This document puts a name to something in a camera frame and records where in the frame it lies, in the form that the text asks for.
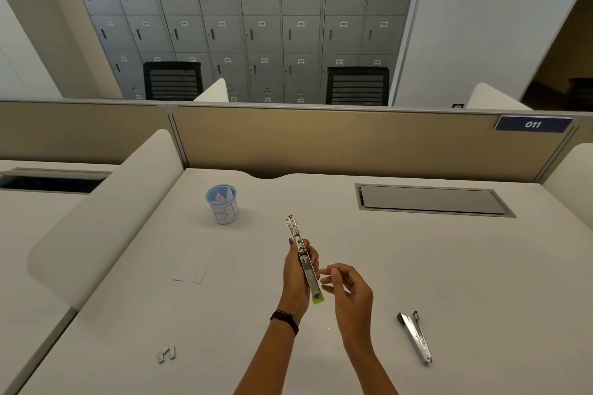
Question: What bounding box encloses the metal stapler magazine yellow tip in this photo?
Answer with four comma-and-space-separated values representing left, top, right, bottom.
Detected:
284, 214, 326, 306

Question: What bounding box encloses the short beige partition panel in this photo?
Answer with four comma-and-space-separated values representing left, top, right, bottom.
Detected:
0, 100, 190, 169

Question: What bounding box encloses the blue number sign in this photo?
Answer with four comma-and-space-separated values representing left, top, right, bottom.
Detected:
493, 115, 574, 134

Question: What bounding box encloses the blue-rimmed white cup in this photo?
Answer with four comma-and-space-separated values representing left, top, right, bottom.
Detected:
205, 184, 240, 226

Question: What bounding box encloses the person's left forearm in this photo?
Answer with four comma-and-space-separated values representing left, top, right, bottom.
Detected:
233, 314, 302, 395

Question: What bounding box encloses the person's left hand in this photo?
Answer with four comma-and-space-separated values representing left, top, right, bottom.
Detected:
277, 238, 321, 322

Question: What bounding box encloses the long beige partition panel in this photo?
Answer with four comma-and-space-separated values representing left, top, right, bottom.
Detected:
168, 104, 593, 185

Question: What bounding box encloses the person's right hand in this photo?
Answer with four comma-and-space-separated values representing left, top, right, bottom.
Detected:
320, 263, 374, 348

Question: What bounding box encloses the black wristband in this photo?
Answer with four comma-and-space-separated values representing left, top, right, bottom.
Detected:
270, 310, 300, 336

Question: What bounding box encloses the black mesh office chair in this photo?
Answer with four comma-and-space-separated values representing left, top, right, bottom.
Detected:
325, 66, 390, 106
143, 61, 204, 102

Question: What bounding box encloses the grey desk cable cover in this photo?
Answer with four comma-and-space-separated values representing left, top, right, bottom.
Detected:
355, 183, 517, 218

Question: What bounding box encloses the wall of grey lockers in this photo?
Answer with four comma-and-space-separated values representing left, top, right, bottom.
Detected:
59, 0, 425, 105

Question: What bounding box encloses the person's right forearm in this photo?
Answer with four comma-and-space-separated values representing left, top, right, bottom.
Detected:
342, 338, 400, 395

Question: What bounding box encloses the large white rounded desk divider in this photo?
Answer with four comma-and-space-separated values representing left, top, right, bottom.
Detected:
26, 129, 185, 312

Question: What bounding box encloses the white paper slip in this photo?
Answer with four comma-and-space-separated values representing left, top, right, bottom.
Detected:
172, 248, 215, 285

